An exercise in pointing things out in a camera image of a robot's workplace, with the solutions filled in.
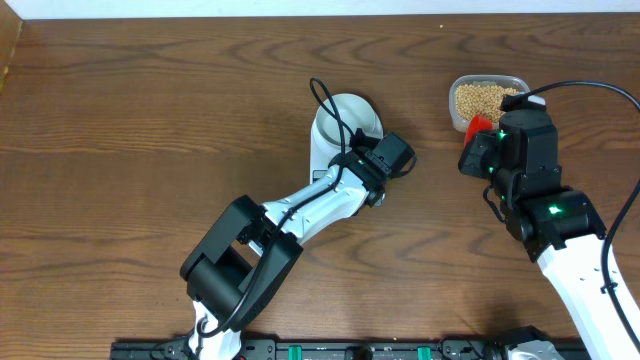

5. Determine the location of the clear plastic container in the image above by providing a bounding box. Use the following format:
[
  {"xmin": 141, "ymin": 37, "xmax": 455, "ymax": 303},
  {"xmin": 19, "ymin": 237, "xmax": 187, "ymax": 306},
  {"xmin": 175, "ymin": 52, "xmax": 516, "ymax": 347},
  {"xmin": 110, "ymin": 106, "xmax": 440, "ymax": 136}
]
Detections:
[{"xmin": 449, "ymin": 74, "xmax": 530, "ymax": 133}]

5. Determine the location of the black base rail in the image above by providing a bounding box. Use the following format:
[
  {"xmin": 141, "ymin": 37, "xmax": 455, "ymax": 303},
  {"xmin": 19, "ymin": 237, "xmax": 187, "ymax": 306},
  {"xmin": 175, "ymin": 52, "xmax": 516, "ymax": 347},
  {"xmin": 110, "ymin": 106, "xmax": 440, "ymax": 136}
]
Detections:
[{"xmin": 109, "ymin": 335, "xmax": 591, "ymax": 360}]

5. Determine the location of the cardboard side panel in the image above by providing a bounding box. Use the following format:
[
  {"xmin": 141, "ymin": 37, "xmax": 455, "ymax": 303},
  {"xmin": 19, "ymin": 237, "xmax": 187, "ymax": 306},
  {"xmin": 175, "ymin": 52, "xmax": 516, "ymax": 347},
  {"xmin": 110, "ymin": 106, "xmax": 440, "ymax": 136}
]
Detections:
[{"xmin": 0, "ymin": 0, "xmax": 23, "ymax": 88}]

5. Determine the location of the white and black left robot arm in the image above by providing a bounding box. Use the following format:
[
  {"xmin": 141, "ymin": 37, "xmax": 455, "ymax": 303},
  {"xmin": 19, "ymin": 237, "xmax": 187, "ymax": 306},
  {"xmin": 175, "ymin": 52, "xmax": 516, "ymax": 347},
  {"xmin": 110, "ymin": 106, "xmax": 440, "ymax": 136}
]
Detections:
[{"xmin": 180, "ymin": 132, "xmax": 416, "ymax": 359}]

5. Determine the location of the pile of soybeans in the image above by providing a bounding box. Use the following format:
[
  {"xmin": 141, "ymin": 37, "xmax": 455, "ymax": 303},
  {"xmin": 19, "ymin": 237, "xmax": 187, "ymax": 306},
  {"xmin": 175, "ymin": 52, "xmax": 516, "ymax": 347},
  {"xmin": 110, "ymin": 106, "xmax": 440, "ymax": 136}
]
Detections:
[{"xmin": 454, "ymin": 84, "xmax": 519, "ymax": 123}]

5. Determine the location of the white bowl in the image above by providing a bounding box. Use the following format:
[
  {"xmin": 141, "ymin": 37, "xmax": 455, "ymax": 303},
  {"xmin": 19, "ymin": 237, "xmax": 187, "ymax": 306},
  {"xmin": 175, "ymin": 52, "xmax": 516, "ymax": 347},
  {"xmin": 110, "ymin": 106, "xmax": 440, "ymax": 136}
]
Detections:
[{"xmin": 312, "ymin": 93, "xmax": 383, "ymax": 149}]

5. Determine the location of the white digital kitchen scale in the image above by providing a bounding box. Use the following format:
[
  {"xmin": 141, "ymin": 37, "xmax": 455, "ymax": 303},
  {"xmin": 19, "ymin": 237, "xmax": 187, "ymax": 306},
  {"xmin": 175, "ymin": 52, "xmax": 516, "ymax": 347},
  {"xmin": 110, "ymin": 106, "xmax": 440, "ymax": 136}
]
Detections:
[{"xmin": 308, "ymin": 114, "xmax": 386, "ymax": 207}]

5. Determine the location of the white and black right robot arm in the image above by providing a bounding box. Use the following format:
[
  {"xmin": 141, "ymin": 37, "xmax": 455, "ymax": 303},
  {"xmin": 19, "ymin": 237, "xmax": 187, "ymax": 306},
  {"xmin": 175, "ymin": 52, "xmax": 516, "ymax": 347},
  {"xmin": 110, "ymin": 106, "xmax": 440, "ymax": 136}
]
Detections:
[{"xmin": 458, "ymin": 109, "xmax": 639, "ymax": 359}]

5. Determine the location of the red plastic scoop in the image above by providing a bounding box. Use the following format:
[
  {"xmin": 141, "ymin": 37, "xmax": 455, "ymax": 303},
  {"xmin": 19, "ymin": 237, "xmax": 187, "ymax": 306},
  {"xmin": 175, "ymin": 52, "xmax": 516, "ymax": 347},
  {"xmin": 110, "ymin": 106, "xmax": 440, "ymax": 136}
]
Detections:
[{"xmin": 464, "ymin": 114, "xmax": 493, "ymax": 145}]

